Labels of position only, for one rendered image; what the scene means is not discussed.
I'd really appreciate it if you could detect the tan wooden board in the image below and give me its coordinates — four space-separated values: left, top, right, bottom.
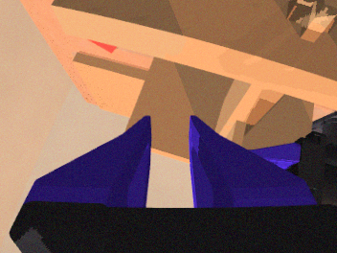
51 0 337 110
125 57 314 163

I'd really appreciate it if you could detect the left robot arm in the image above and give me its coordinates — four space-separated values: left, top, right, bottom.
312 111 337 168

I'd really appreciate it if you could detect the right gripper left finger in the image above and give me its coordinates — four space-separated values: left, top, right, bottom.
23 116 151 208

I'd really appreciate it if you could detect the tan square flat board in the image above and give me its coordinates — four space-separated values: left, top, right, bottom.
73 53 147 118

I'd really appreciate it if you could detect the red flat block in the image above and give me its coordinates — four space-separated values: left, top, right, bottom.
90 40 117 54

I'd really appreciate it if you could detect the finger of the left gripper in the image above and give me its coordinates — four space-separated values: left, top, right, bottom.
248 143 301 170

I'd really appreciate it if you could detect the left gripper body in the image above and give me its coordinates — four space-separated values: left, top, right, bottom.
286 131 337 206

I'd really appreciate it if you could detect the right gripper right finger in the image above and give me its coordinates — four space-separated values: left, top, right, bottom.
189 115 317 208

